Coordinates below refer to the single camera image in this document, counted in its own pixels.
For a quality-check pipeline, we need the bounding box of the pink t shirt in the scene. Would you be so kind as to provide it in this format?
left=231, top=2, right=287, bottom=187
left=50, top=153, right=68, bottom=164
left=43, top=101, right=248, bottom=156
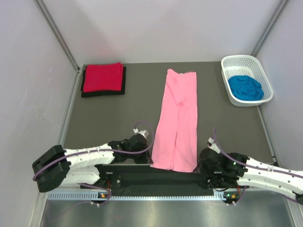
left=151, top=69, right=198, bottom=173

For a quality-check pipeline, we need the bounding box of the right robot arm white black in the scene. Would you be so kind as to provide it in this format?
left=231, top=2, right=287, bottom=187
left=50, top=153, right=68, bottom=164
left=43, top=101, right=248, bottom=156
left=194, top=147, right=303, bottom=205

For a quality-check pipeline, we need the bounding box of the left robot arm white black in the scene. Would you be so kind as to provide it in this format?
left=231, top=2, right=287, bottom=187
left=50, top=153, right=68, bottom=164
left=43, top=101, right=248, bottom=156
left=32, top=130, right=151, bottom=193

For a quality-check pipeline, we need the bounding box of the folded black t shirt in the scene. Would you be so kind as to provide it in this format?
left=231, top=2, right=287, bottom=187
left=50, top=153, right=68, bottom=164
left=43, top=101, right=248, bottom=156
left=80, top=66, right=126, bottom=98

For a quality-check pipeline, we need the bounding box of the folded red t shirt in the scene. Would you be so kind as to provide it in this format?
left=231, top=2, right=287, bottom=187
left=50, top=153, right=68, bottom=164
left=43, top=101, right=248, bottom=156
left=82, top=62, right=124, bottom=93

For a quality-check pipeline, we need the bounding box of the blue t shirt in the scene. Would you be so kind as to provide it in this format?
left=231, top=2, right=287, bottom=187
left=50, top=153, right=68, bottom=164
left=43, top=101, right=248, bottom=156
left=228, top=75, right=264, bottom=101

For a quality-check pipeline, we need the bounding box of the white plastic basket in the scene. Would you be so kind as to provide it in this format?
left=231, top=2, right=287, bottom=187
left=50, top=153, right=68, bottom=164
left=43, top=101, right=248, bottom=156
left=221, top=55, right=273, bottom=107

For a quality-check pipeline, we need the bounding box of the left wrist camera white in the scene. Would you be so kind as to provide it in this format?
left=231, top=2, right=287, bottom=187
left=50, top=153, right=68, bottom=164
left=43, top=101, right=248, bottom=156
left=133, top=128, right=149, bottom=139

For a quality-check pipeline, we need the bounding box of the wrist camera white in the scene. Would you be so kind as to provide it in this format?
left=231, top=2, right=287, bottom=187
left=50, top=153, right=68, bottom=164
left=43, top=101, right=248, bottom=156
left=207, top=137, right=221, bottom=154
left=133, top=128, right=149, bottom=139

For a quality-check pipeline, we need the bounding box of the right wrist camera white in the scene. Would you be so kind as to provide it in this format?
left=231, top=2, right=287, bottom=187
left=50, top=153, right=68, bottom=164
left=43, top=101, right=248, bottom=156
left=207, top=137, right=221, bottom=154

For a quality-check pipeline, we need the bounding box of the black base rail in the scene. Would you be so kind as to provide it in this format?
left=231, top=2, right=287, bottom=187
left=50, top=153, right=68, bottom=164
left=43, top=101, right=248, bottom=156
left=92, top=165, right=226, bottom=196

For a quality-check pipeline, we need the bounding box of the grey slotted cable duct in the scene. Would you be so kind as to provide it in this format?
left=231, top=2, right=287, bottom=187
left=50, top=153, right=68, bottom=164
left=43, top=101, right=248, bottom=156
left=47, top=190, right=239, bottom=201

